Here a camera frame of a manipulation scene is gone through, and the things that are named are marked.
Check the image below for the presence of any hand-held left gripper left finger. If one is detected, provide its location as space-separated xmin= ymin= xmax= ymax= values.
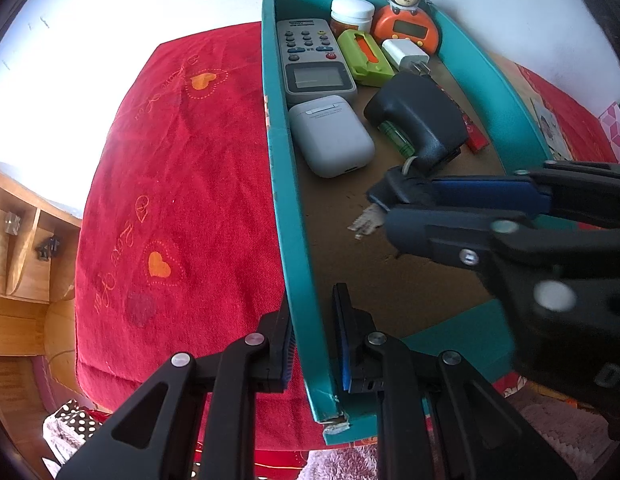
xmin=55 ymin=292 xmax=296 ymax=480

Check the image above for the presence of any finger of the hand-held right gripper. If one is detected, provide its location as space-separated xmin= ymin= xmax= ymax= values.
xmin=432 ymin=160 xmax=620 ymax=229
xmin=384 ymin=204 xmax=620 ymax=321

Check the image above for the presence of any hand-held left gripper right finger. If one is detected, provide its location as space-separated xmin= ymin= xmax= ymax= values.
xmin=332 ymin=282 xmax=576 ymax=480

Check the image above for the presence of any red stick pack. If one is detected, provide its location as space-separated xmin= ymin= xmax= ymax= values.
xmin=437 ymin=85 xmax=491 ymax=153

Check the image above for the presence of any black car key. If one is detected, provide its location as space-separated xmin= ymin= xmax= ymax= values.
xmin=347 ymin=157 xmax=436 ymax=238

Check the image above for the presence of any teal cardboard box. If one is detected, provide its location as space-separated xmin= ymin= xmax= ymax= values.
xmin=261 ymin=0 xmax=553 ymax=446

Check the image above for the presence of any black device with green tube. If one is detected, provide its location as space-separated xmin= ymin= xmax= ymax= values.
xmin=364 ymin=71 xmax=468 ymax=173

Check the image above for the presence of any grey earbuds case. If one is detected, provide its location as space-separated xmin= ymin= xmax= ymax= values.
xmin=288 ymin=97 xmax=376 ymax=179

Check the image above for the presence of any white charger plug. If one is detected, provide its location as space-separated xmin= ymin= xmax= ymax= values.
xmin=381 ymin=38 xmax=433 ymax=75

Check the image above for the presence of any orange monkey alarm clock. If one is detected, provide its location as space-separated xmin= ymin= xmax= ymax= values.
xmin=372 ymin=0 xmax=443 ymax=53

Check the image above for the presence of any grey remote control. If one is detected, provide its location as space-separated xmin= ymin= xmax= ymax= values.
xmin=276 ymin=17 xmax=359 ymax=109

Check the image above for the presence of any green plastic case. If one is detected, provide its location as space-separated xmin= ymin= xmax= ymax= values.
xmin=337 ymin=29 xmax=395 ymax=87

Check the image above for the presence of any white lid jar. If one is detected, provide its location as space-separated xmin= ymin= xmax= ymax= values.
xmin=330 ymin=0 xmax=376 ymax=37

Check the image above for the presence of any red cartoon printed cloth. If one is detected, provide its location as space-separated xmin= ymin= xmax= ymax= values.
xmin=490 ymin=55 xmax=620 ymax=166

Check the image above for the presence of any pink patterned bag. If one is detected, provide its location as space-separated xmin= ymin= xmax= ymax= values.
xmin=599 ymin=92 xmax=620 ymax=163

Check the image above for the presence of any red heart embroidered cloth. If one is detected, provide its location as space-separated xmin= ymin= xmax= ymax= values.
xmin=74 ymin=22 xmax=386 ymax=453

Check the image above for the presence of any polka dot cloth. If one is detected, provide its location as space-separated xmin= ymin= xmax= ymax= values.
xmin=55 ymin=399 xmax=106 ymax=436

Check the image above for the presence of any small dark figurine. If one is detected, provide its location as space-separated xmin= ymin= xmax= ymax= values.
xmin=36 ymin=237 xmax=61 ymax=261

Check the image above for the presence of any wooden cabinet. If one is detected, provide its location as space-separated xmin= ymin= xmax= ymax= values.
xmin=0 ymin=160 xmax=83 ymax=480

